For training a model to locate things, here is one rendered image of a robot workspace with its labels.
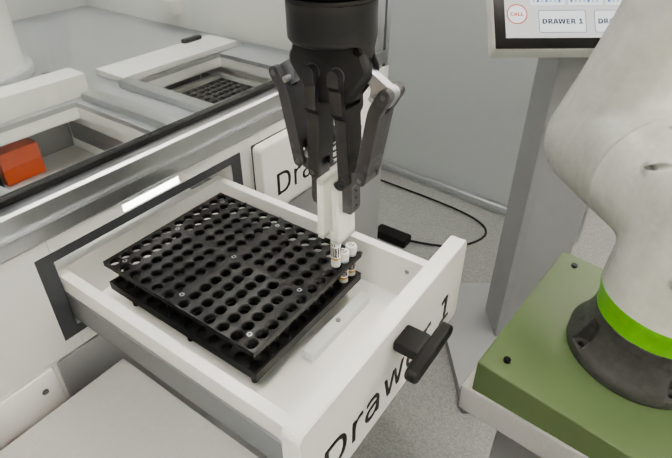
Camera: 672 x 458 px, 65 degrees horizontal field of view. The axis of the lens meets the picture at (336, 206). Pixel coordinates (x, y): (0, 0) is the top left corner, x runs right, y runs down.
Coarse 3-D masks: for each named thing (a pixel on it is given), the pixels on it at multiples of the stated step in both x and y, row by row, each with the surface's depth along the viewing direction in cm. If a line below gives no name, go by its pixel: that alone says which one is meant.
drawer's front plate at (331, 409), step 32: (448, 256) 54; (416, 288) 50; (448, 288) 56; (384, 320) 46; (416, 320) 50; (448, 320) 61; (352, 352) 43; (384, 352) 46; (320, 384) 40; (352, 384) 42; (384, 384) 48; (320, 416) 38; (352, 416) 44; (288, 448) 38; (320, 448) 40; (352, 448) 47
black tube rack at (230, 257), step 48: (144, 240) 61; (192, 240) 61; (240, 240) 61; (288, 240) 61; (144, 288) 54; (192, 288) 54; (240, 288) 54; (288, 288) 54; (336, 288) 59; (192, 336) 53; (240, 336) 52; (288, 336) 53
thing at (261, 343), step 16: (320, 272) 56; (336, 272) 56; (304, 288) 54; (320, 288) 54; (288, 304) 52; (304, 304) 52; (272, 320) 50; (288, 320) 50; (256, 336) 49; (272, 336) 48; (256, 352) 47
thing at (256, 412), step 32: (192, 192) 71; (224, 192) 73; (256, 192) 71; (160, 224) 67; (96, 256) 60; (128, 256) 64; (384, 256) 61; (416, 256) 59; (64, 288) 57; (96, 288) 55; (352, 288) 63; (384, 288) 63; (96, 320) 55; (128, 320) 51; (160, 320) 59; (320, 320) 59; (128, 352) 54; (160, 352) 49; (192, 352) 48; (288, 352) 55; (192, 384) 48; (224, 384) 45; (256, 384) 52; (288, 384) 52; (224, 416) 46; (256, 416) 43; (288, 416) 42; (256, 448) 46
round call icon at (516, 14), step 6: (510, 6) 103; (516, 6) 103; (522, 6) 103; (510, 12) 103; (516, 12) 103; (522, 12) 103; (510, 18) 103; (516, 18) 103; (522, 18) 103; (510, 24) 103; (516, 24) 103; (522, 24) 103; (528, 24) 103
